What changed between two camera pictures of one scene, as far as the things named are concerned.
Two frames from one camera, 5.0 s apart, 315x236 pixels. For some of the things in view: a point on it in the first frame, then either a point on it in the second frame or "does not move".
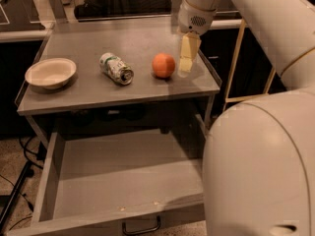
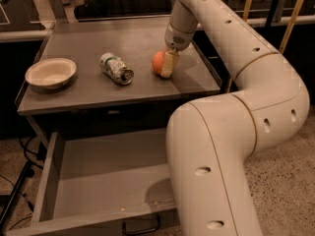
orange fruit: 163,65 does not move
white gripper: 193,20 → 174,40
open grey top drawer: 120,182 does not move
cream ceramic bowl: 50,73 does not move
